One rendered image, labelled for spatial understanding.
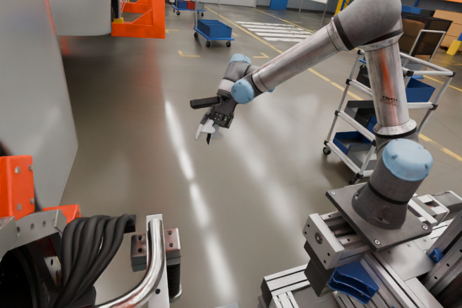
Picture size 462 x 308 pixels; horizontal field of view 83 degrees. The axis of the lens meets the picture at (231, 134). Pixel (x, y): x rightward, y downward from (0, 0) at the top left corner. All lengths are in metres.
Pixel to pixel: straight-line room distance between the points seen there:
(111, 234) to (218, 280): 1.18
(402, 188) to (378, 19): 0.44
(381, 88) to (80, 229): 0.81
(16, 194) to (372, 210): 0.82
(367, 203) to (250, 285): 0.91
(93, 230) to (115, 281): 1.18
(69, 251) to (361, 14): 0.73
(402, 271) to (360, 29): 0.68
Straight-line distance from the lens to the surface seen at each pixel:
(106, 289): 1.63
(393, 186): 0.85
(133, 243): 0.56
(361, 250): 0.95
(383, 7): 0.74
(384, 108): 0.91
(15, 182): 0.46
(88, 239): 0.47
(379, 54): 0.86
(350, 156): 2.47
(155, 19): 3.83
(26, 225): 0.49
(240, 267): 1.65
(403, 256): 1.03
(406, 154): 0.84
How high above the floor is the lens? 1.40
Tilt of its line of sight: 32 degrees down
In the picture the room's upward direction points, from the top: 8 degrees clockwise
